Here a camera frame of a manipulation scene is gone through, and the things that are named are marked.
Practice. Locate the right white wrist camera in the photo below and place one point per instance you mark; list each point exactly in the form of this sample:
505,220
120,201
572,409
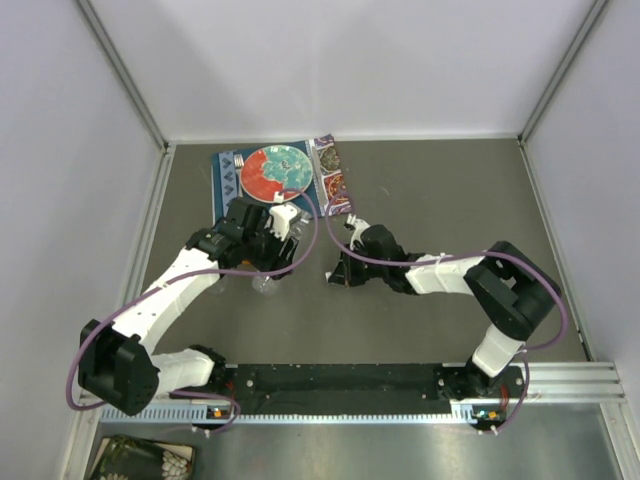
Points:
356,226

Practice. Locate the colourful mandala napkin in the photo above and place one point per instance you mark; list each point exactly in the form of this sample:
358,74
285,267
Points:
332,176

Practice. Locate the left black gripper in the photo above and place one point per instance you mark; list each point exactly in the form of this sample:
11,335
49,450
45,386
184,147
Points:
275,262

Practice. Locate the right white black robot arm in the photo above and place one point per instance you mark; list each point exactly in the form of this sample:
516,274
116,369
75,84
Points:
511,290

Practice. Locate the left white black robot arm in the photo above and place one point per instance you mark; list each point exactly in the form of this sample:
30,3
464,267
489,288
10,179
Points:
118,361

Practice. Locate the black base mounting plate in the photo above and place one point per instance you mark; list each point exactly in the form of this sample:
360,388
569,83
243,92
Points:
356,388

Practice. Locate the blue patterned placemat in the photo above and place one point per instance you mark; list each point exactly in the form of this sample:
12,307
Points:
226,187

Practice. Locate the silver knife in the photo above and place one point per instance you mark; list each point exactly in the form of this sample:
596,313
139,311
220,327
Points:
320,192

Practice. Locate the clear bottle orange base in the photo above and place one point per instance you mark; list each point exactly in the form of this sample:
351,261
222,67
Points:
279,255

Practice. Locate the aluminium frame rail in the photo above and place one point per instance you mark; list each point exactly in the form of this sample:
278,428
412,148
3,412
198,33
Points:
564,382

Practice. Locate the red teal patterned plate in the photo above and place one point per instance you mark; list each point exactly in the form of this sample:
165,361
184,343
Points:
276,169

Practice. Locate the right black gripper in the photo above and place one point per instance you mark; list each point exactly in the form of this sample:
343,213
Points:
344,274

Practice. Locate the floral patterned box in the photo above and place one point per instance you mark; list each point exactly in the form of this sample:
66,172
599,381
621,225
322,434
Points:
125,457

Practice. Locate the grey slotted cable duct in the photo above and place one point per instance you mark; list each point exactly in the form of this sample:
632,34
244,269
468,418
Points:
218,415

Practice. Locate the silver fork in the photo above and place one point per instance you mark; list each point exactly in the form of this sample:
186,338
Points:
238,165

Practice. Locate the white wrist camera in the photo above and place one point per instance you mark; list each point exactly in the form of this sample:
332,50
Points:
356,226
283,217

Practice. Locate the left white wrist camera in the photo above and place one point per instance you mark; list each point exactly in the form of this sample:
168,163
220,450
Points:
283,217

